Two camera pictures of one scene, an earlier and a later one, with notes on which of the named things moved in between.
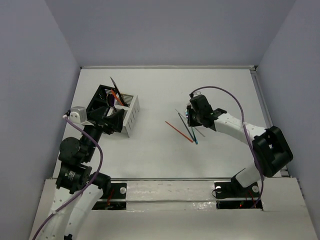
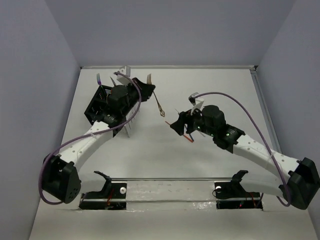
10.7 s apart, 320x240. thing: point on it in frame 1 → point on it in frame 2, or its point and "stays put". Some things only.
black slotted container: (100, 99) stays put
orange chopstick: (180, 132) stays put
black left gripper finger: (114, 121) → (146, 90)
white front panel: (186, 210) stays put
